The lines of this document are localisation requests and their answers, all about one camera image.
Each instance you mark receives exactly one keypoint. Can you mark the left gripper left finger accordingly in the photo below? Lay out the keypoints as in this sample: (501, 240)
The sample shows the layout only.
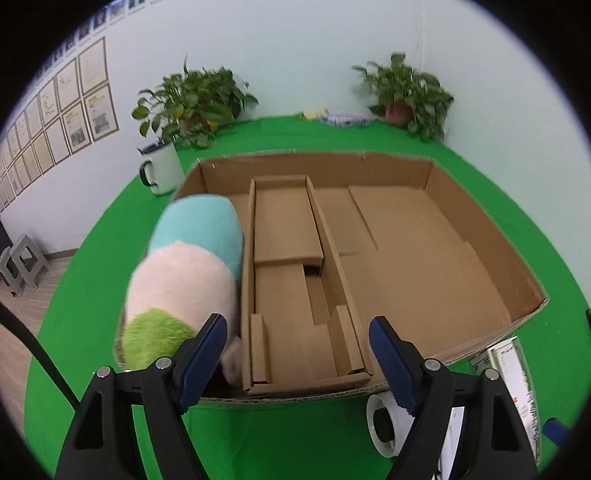
(101, 441)

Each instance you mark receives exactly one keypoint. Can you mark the right potted green plant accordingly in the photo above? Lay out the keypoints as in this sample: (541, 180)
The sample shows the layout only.
(406, 97)

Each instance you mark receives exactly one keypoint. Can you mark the large open cardboard tray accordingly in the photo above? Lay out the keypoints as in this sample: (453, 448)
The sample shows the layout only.
(416, 248)

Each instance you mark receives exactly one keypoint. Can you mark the pink plush toy green hair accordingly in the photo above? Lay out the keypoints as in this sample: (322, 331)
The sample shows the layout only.
(191, 269)

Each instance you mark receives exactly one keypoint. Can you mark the green table cloth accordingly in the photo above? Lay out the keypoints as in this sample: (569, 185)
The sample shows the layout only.
(324, 439)

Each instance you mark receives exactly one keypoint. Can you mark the yellow small item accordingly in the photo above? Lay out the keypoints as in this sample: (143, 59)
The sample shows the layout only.
(314, 115)

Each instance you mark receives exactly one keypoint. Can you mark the white enamel mug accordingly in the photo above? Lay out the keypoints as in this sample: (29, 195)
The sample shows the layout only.
(160, 170)

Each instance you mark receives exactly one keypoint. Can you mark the white green medicine box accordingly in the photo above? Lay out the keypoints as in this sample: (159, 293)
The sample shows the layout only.
(508, 358)

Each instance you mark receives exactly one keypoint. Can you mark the left potted green plant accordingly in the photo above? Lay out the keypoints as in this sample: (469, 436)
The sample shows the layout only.
(187, 108)

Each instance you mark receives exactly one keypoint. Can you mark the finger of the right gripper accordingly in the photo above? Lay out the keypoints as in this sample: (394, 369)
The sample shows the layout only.
(555, 431)

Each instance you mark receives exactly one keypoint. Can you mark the white flat rectangular case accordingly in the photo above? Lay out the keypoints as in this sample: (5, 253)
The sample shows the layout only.
(450, 446)

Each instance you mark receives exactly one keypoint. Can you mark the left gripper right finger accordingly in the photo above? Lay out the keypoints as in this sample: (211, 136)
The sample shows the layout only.
(493, 443)

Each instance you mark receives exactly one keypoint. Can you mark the narrow brown cardboard box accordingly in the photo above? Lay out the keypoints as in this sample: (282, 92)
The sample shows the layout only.
(301, 330)

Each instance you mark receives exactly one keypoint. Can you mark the white handheld device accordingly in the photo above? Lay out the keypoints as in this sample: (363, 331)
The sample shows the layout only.
(388, 424)

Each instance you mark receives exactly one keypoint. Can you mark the potted green plant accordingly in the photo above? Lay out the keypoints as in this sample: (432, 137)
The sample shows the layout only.
(187, 108)
(406, 97)

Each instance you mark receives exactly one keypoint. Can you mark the grey plastic stool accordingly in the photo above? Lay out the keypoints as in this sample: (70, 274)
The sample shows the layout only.
(10, 273)
(29, 260)

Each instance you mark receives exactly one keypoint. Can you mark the small colourful packet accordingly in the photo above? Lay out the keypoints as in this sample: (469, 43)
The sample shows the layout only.
(344, 120)

